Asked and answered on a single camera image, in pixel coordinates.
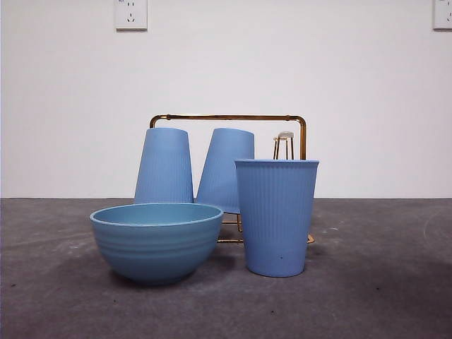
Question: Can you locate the blue ribbed cup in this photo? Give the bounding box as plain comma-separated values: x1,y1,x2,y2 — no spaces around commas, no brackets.
195,127,256,215
234,158,321,278
133,127,194,204

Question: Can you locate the blue ridged bowl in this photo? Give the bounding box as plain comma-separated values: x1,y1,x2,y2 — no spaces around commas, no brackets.
88,202,225,286

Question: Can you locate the gold wire cup rack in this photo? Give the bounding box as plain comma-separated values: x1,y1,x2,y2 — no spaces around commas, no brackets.
148,113,315,244

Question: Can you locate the white wall socket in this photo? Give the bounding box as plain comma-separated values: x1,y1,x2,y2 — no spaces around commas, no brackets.
114,0,148,31
433,0,452,30

